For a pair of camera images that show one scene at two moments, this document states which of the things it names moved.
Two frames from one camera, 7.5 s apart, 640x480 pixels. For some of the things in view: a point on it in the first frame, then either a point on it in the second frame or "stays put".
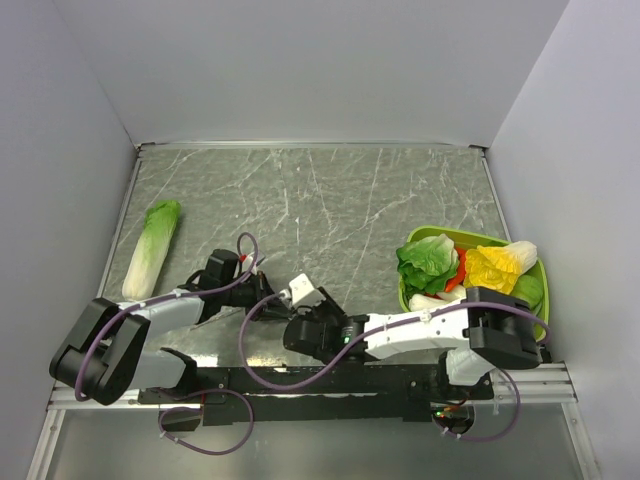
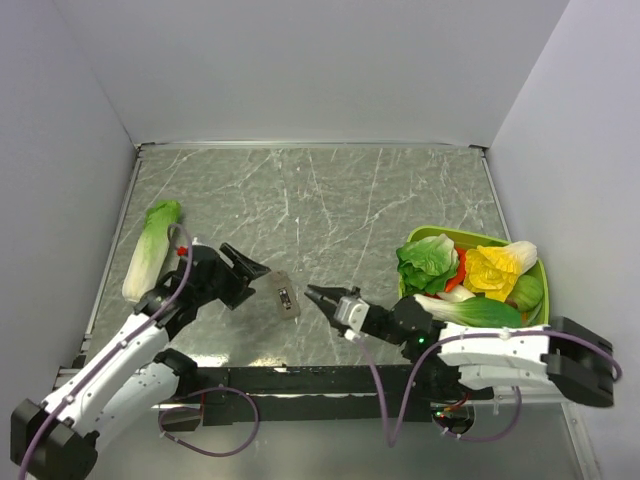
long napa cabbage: x=147 y=261 stays put
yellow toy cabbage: x=498 y=268 stays put
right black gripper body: x=328 y=311 to x=378 y=327
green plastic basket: x=467 y=241 stays put
